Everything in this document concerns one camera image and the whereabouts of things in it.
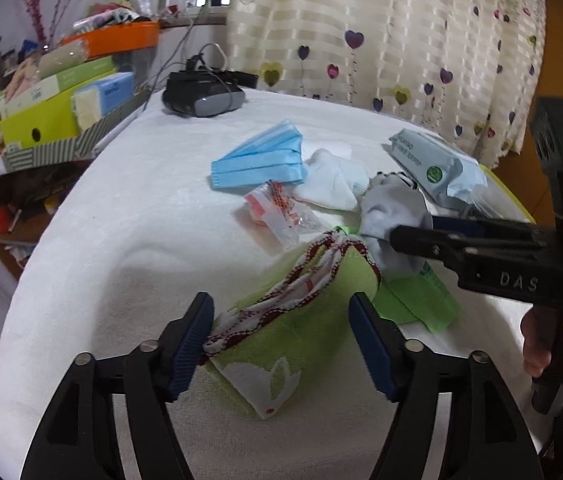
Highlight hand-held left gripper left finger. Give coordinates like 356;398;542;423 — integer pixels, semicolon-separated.
20;291;216;480

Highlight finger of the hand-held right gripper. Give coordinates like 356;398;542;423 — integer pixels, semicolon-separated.
430;214;558;236
390;224;552;273

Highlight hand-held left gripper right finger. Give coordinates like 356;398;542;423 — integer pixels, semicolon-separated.
348;292;545;480

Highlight grey cloth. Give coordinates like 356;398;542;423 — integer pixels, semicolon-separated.
359;182;435;278

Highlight green towel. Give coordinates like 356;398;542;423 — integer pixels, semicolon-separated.
205;240;382;420

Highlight red and white patterned cloth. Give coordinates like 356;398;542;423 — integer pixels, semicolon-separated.
204;229;382;358

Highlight clear plastic packet red print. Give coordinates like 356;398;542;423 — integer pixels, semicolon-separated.
244;181;323;248

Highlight stack of blue face masks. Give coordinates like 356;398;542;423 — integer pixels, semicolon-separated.
210;120;308;191

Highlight person's right hand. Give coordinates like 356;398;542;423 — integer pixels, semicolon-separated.
520;305;563;378

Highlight green plastic packet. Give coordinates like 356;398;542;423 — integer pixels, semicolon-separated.
379;260;462;333

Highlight black spotted white cloth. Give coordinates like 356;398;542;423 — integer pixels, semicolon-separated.
374;171;418;191

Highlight light blue wet wipes pack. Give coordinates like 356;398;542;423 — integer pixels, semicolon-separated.
381;129;487;208

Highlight white socks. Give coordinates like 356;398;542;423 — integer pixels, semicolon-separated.
294;142;369;211

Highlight heart print curtain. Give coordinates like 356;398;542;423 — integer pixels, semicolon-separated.
226;0;547;171

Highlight striped cardboard tray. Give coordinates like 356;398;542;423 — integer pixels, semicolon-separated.
2;91;150;173

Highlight black VR headset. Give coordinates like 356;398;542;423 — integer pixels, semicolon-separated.
162;71;260;118

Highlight blue tissue pack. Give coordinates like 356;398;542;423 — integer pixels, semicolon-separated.
72;71;136;133

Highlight lime green cardboard box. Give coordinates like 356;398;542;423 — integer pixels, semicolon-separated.
0;85;85;151

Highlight flat green box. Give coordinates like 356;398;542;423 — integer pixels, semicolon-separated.
36;56;117;97

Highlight orange tray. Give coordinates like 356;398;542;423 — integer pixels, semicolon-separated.
59;21;161;58

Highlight beige fabric roll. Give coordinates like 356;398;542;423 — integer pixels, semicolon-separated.
36;42;87;73

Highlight beige plush toy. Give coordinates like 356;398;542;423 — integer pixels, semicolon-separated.
4;57;40;101

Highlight red decorative branches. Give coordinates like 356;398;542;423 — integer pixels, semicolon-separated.
18;0;97;46

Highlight grey cable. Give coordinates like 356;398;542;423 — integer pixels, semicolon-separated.
144;5;227;108

